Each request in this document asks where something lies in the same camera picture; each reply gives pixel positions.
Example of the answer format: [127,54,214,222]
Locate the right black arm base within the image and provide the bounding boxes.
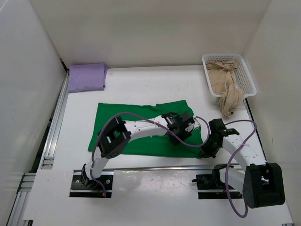
[192,164,245,200]

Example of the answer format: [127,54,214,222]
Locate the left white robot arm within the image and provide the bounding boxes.
[81,112,200,189]

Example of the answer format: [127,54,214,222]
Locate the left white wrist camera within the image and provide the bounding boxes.
[191,116,201,131]

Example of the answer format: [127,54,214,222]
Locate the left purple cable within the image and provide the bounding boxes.
[91,111,211,195]

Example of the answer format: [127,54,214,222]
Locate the beige t shirt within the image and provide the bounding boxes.
[206,60,245,117]

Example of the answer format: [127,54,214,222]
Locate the green t shirt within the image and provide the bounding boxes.
[87,100,200,159]

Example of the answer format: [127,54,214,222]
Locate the purple t shirt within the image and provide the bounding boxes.
[67,63,109,93]

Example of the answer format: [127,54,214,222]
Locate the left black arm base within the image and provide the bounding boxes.
[69,170,114,198]

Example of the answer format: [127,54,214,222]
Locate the white plastic basket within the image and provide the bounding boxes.
[202,53,257,99]

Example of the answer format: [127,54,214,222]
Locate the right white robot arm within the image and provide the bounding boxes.
[196,119,285,209]

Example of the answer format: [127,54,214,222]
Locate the aluminium frame rail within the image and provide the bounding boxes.
[6,70,70,226]

